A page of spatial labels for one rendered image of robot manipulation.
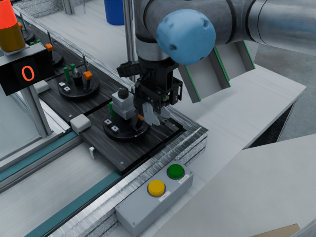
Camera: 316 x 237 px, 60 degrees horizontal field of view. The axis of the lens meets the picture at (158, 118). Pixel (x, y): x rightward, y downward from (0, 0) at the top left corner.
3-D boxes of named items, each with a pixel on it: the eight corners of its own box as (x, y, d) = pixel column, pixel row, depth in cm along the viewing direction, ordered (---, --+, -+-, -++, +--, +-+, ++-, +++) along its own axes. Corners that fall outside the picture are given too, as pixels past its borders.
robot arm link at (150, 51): (127, 33, 53) (157, 20, 57) (128, 54, 56) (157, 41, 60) (154, 47, 49) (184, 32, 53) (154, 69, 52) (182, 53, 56)
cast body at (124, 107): (138, 113, 78) (137, 94, 74) (126, 121, 76) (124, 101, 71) (119, 99, 83) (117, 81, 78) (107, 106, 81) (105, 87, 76)
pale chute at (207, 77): (222, 89, 93) (231, 86, 89) (192, 104, 87) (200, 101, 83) (190, 11, 91) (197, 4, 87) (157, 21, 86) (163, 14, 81)
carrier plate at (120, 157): (182, 130, 84) (183, 125, 83) (121, 176, 72) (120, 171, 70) (131, 95, 96) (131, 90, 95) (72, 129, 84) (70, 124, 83)
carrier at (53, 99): (129, 93, 97) (126, 62, 89) (69, 127, 85) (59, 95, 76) (90, 66, 110) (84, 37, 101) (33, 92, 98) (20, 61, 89)
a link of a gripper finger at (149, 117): (155, 140, 67) (155, 112, 61) (139, 128, 70) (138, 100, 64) (164, 133, 69) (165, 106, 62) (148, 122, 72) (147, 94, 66)
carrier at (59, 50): (89, 66, 110) (83, 36, 101) (32, 91, 98) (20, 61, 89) (58, 44, 122) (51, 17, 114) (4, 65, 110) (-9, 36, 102)
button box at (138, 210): (192, 185, 76) (194, 172, 71) (135, 239, 65) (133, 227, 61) (174, 170, 79) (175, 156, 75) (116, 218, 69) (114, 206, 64)
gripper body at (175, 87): (158, 117, 60) (158, 71, 51) (132, 99, 64) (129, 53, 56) (182, 101, 64) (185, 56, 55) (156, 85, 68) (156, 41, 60)
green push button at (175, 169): (186, 174, 72) (186, 169, 71) (176, 183, 70) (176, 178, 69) (175, 165, 74) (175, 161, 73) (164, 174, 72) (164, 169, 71)
